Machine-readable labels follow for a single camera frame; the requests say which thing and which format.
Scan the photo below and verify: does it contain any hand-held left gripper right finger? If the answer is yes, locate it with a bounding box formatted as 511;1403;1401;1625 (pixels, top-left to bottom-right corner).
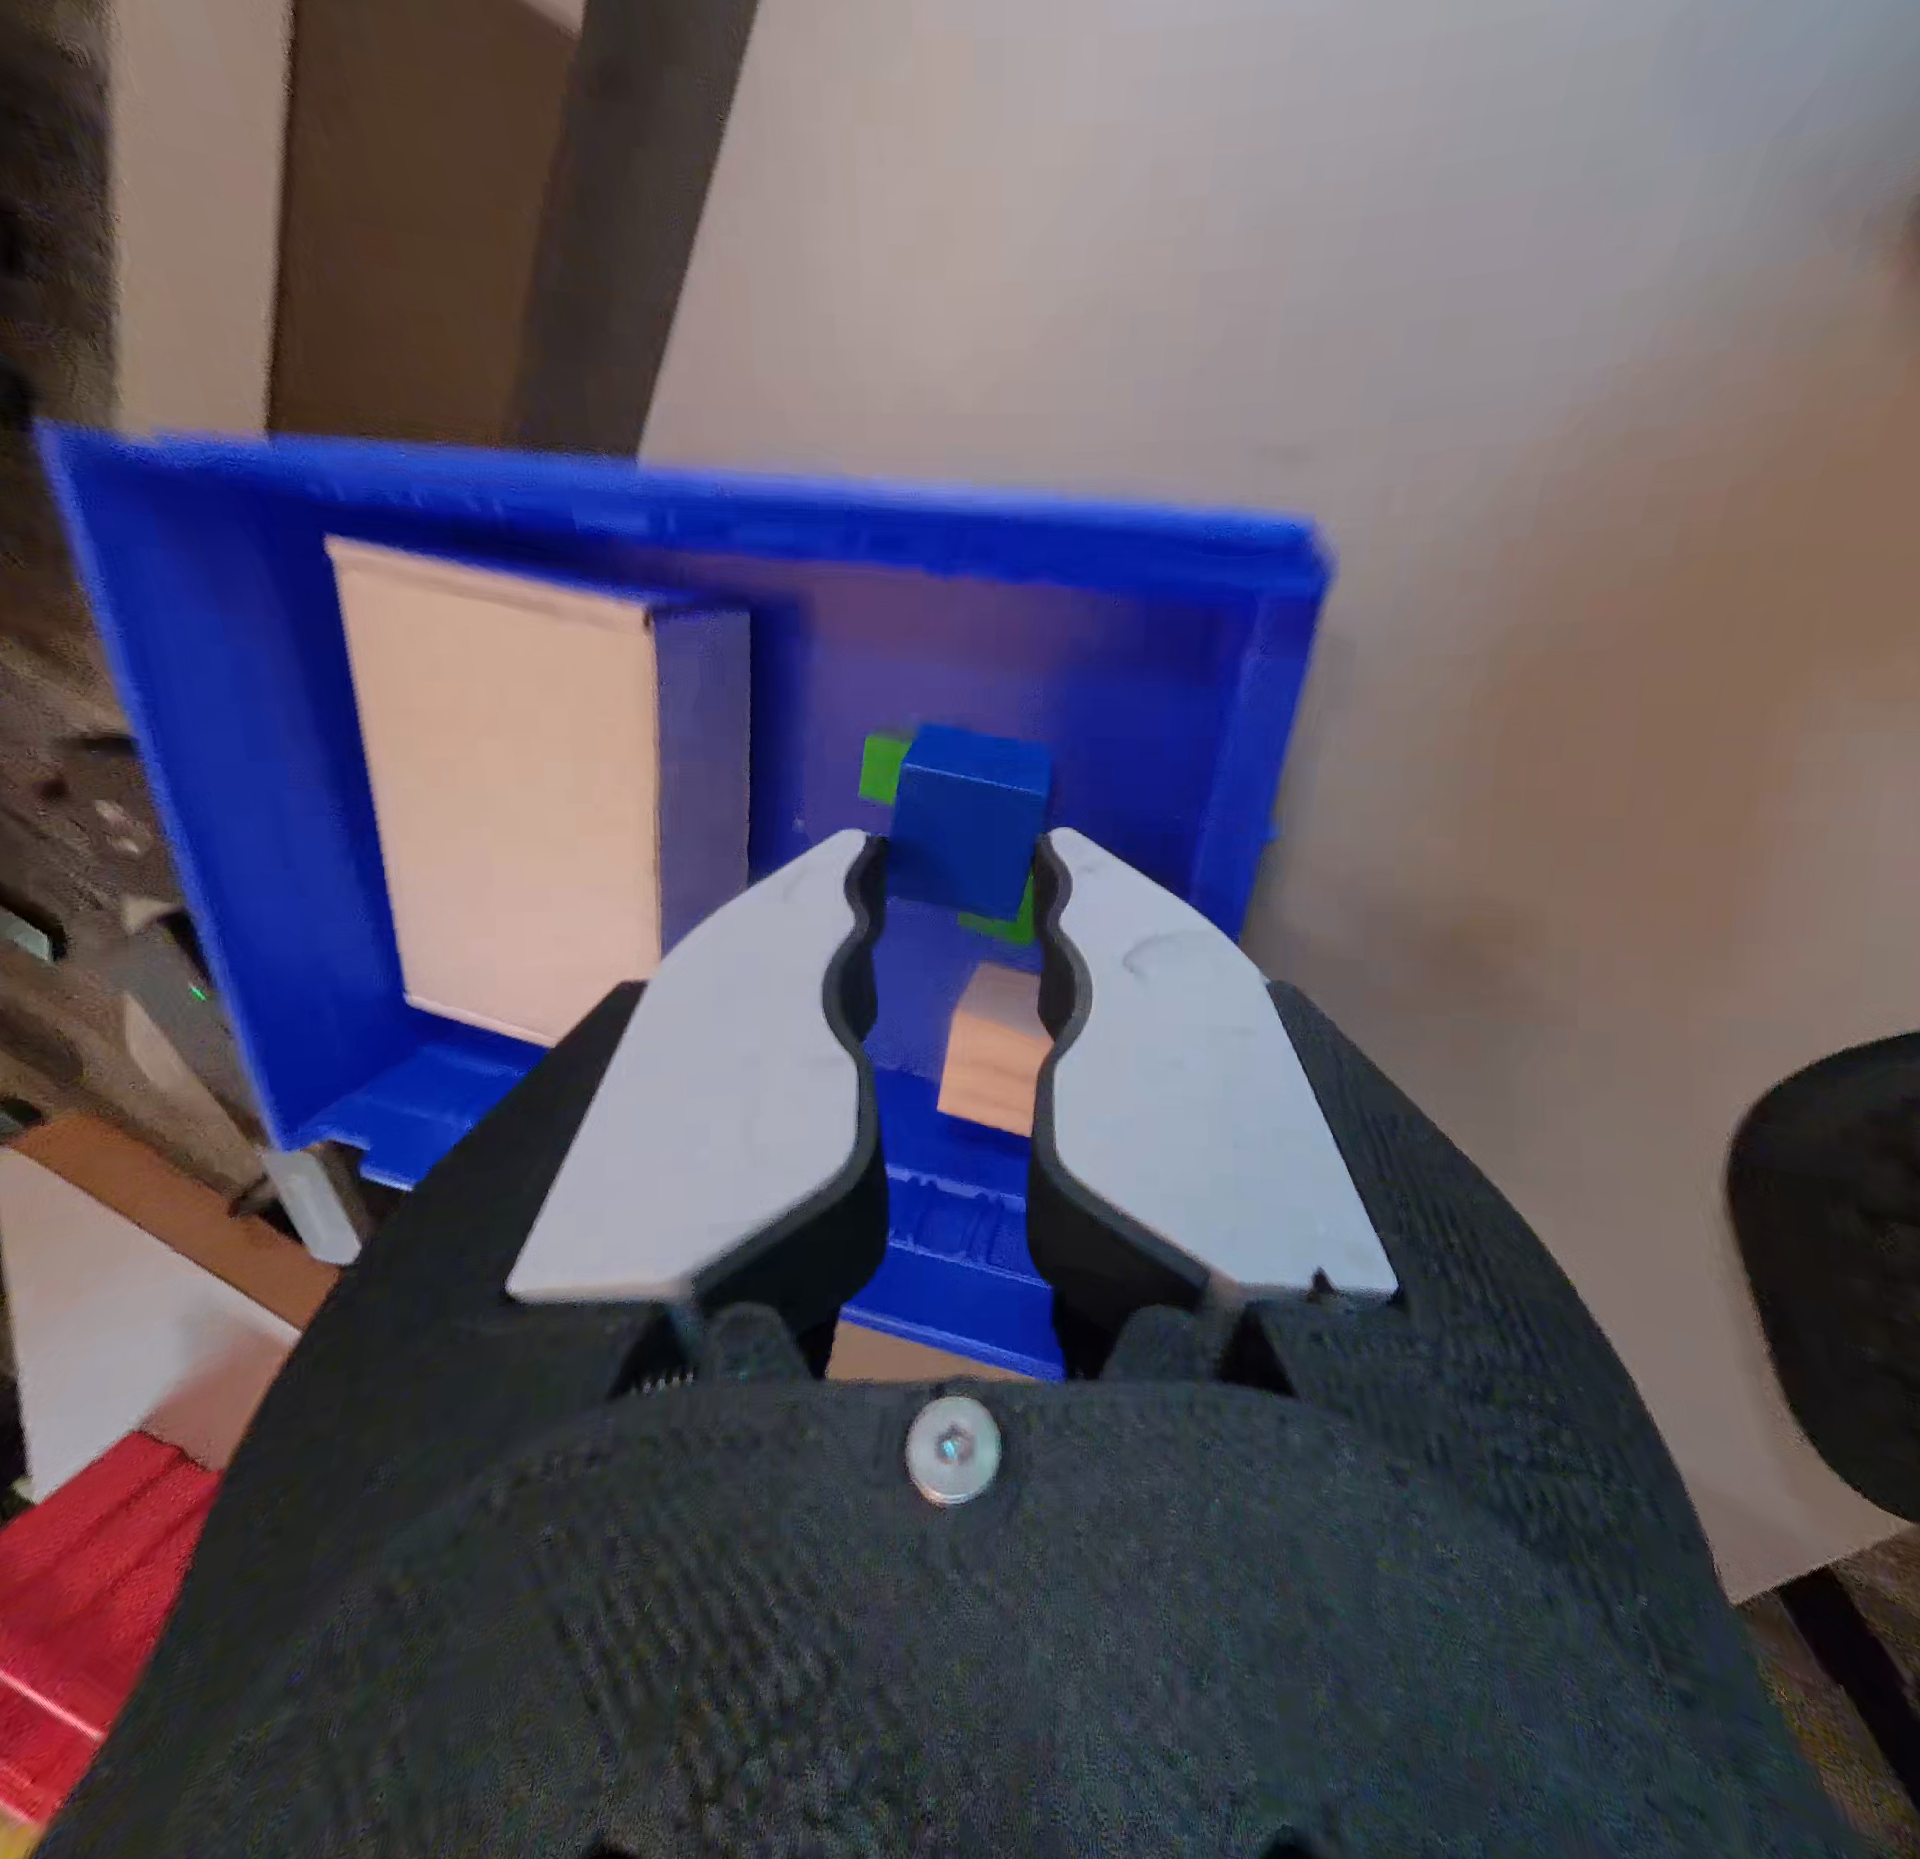
1029;826;1401;1363

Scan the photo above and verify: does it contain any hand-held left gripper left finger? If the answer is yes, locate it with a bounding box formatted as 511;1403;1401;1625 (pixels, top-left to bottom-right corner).
506;826;893;1378

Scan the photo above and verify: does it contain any plain wooden block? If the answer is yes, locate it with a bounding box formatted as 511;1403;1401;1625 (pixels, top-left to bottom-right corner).
937;958;1056;1139

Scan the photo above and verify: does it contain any blue wooden block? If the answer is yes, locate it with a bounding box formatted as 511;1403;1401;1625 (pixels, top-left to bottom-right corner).
887;721;1049;918

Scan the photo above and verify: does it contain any white cardboard box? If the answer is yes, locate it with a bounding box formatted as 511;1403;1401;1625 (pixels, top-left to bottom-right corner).
321;538;751;1052

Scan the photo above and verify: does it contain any blue plastic bin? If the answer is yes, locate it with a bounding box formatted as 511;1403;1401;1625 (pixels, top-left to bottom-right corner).
39;425;1336;1380

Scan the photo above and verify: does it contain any grey desk with wooden edge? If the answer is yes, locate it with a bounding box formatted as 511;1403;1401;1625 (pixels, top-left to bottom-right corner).
0;1111;341;1502

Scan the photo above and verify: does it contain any grey device with green label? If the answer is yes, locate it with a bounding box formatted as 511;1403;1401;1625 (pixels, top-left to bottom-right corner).
91;909;276;1185

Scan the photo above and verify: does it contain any black wrist rest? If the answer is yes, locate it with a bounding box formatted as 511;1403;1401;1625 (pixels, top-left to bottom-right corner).
1722;1034;1920;1532

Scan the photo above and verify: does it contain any red plastic bin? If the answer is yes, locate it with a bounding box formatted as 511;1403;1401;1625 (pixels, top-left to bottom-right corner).
0;1429;234;1826

